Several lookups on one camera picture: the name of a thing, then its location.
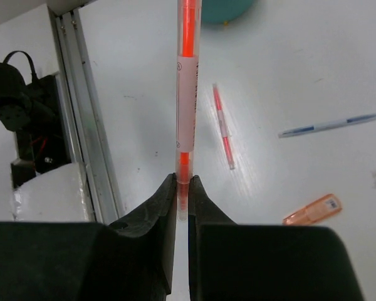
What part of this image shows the aluminium front rail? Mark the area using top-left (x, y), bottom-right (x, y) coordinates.
top-left (52, 9), bottom-right (124, 224)

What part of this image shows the blue white pen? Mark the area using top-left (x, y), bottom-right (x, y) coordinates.
top-left (278, 113), bottom-right (376, 138)

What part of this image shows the orange pen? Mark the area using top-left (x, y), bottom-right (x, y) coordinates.
top-left (175, 1), bottom-right (202, 221)
top-left (212, 83), bottom-right (235, 170)

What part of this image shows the white front panel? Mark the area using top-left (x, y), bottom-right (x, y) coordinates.
top-left (13, 163), bottom-right (95, 222)

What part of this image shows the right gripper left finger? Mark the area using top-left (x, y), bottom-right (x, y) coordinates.
top-left (0, 174), bottom-right (177, 300)

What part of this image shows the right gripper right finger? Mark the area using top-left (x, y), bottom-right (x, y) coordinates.
top-left (188, 176), bottom-right (363, 300)

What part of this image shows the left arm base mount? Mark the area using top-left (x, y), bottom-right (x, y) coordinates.
top-left (0, 51), bottom-right (71, 189)

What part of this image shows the orange clear cap highlighter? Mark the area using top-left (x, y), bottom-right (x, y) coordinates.
top-left (283, 194), bottom-right (342, 226)

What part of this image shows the teal round organizer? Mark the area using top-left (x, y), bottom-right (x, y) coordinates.
top-left (201, 0), bottom-right (256, 24)

